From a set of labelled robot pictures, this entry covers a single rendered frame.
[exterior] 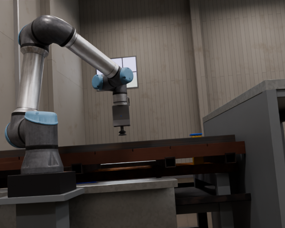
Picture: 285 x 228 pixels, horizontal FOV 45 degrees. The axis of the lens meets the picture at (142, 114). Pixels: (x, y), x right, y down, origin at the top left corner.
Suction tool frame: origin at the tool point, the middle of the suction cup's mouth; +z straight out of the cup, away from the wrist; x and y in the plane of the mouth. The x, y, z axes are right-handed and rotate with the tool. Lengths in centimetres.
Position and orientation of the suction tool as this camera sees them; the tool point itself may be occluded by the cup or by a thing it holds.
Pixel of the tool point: (122, 135)
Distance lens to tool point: 173.9
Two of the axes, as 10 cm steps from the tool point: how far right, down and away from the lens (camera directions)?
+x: 0.1, -1.2, -9.9
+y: -10.0, 0.7, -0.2
